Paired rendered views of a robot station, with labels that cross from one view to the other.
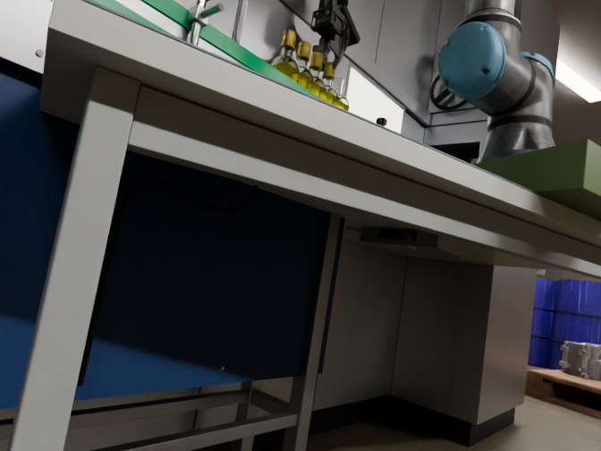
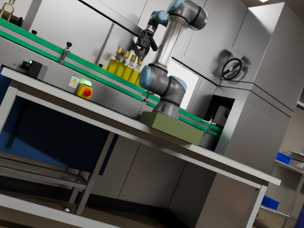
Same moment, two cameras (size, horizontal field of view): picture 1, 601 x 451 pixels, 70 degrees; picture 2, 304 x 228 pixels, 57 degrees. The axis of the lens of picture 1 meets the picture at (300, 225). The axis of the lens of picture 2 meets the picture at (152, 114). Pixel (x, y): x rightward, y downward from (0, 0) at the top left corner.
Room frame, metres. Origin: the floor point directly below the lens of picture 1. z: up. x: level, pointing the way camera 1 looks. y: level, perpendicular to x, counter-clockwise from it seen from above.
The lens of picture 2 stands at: (-0.66, -0.73, 0.76)
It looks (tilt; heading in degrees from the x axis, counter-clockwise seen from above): 2 degrees up; 15
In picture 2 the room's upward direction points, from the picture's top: 22 degrees clockwise
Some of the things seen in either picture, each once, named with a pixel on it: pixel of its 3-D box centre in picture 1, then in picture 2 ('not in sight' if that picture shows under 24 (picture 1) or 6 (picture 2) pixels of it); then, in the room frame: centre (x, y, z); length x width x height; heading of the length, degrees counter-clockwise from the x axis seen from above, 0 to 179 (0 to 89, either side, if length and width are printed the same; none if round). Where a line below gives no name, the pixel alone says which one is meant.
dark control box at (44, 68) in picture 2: not in sight; (35, 70); (0.57, 0.26, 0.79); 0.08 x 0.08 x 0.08; 48
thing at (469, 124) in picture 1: (497, 81); (268, 68); (2.10, -0.88, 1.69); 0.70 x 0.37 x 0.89; 138
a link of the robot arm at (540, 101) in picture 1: (518, 95); (173, 90); (0.83, -0.39, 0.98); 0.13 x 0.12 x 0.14; 126
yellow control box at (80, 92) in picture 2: not in sight; (84, 92); (0.78, 0.08, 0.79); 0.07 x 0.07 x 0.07; 48
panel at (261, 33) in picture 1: (335, 105); (153, 72); (1.43, -0.05, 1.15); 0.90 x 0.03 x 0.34; 138
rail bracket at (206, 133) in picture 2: not in sight; (206, 129); (1.63, -0.58, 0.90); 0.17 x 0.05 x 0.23; 48
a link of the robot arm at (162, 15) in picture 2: not in sight; (162, 18); (1.09, -0.07, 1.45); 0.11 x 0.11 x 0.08; 36
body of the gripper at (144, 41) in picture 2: (332, 16); (145, 40); (1.15, 0.01, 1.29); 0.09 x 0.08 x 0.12; 140
